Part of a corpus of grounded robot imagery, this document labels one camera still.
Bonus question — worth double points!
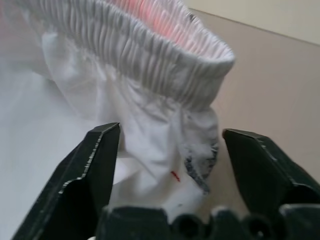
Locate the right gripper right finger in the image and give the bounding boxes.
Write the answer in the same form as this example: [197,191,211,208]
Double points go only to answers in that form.
[222,128,320,216]

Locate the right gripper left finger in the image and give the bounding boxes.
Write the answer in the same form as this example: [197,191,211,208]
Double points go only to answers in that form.
[12,122,121,240]

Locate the white shorts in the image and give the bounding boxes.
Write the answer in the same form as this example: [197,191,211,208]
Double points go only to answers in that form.
[0,0,237,221]

